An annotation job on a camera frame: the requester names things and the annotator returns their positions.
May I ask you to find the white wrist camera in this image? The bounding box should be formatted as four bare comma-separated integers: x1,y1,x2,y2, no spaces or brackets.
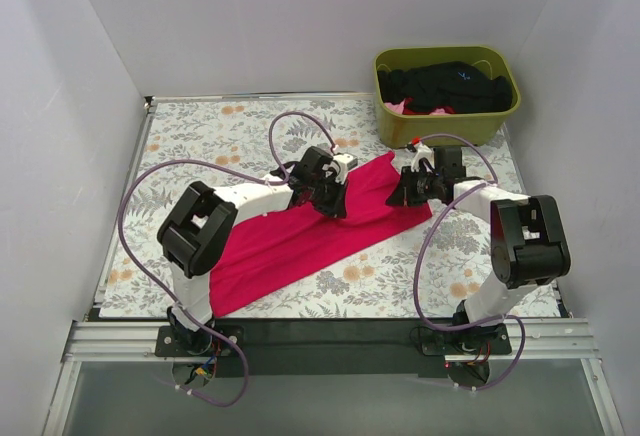
327,153,358,184
406,139,434,172

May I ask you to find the magenta t shirt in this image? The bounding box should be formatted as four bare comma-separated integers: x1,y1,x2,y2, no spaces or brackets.
209,152,432,317

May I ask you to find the black t shirt in basket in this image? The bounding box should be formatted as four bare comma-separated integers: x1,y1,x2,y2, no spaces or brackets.
377,61,513,115

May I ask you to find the pink garment in basket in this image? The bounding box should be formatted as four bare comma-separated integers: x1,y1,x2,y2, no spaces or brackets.
384,98,453,116

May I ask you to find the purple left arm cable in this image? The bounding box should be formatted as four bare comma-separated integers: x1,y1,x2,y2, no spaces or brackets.
117,112,346,407

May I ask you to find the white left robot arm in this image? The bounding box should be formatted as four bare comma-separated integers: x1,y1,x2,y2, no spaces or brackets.
157,146,358,356

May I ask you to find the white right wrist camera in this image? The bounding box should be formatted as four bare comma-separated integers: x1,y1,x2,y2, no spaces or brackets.
406,139,434,172

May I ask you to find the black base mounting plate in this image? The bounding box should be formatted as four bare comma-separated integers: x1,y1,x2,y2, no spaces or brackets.
154,318,515,378

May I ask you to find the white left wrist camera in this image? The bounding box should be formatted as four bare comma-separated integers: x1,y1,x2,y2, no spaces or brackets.
327,153,358,184

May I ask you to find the green plastic laundry basket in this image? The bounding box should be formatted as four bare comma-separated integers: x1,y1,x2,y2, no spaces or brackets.
373,45,521,148

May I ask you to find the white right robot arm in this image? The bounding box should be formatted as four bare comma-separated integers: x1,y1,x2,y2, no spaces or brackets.
386,140,571,360

